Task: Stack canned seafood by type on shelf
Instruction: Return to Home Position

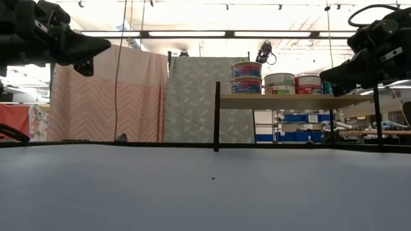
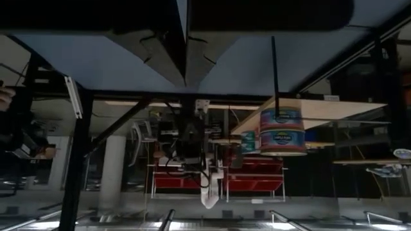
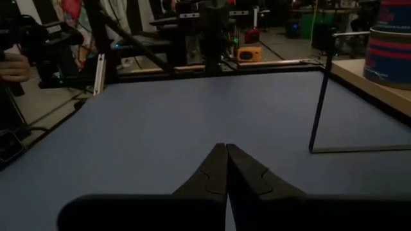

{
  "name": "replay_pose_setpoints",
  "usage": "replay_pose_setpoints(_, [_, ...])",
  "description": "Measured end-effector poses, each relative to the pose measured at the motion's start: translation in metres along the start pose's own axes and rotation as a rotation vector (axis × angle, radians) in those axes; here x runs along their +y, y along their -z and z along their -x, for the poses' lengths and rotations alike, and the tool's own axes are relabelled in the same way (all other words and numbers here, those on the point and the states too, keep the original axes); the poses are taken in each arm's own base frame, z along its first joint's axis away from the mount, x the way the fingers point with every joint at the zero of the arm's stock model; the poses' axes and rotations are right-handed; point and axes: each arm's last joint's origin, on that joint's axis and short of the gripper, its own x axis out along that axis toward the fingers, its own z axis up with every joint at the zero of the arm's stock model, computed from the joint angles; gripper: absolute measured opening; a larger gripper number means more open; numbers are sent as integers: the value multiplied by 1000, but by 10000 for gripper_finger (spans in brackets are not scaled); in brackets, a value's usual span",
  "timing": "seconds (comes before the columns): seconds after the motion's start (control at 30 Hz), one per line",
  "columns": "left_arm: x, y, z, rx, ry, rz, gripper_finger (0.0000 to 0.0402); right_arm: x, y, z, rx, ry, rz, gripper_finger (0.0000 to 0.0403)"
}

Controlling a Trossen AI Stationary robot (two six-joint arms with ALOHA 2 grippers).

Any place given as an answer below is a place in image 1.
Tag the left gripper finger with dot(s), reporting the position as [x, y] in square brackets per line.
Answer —
[85, 68]
[83, 48]

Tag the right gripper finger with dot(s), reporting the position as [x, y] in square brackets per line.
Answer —
[343, 90]
[359, 70]

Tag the red label seafood can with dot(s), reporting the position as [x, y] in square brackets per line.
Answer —
[309, 90]
[308, 80]

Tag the red blue label salmon can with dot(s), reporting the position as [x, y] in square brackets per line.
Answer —
[246, 86]
[246, 70]

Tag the wooden workbench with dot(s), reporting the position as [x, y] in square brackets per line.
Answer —
[369, 132]

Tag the pink chevron curtain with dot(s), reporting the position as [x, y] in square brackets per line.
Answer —
[128, 96]

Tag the blue storage bins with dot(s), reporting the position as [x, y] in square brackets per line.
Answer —
[302, 136]

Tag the floral print hanging cloth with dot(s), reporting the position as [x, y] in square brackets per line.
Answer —
[40, 122]

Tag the red hanging cloth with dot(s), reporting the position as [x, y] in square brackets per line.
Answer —
[14, 115]

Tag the green leaf print curtain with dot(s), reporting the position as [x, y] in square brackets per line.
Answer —
[199, 102]

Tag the long LED light bar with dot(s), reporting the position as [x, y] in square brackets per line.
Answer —
[205, 34]

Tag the wooden shelf black metal frame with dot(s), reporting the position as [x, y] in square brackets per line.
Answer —
[289, 102]

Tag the black overhead camera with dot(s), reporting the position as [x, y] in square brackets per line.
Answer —
[265, 53]

